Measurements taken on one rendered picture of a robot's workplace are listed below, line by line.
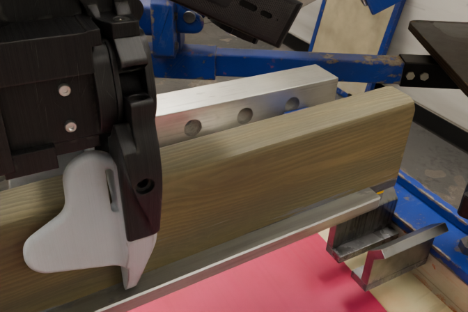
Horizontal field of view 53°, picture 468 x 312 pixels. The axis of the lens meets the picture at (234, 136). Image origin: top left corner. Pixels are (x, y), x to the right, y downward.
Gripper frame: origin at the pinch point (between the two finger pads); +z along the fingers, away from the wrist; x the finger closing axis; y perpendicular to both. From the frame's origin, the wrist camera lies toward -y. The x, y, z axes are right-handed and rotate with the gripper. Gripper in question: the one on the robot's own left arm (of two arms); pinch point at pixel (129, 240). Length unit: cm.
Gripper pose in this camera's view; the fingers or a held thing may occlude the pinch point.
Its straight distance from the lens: 28.6
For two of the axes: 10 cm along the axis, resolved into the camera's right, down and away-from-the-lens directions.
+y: -8.8, 2.2, -4.2
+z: -0.4, 8.5, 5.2
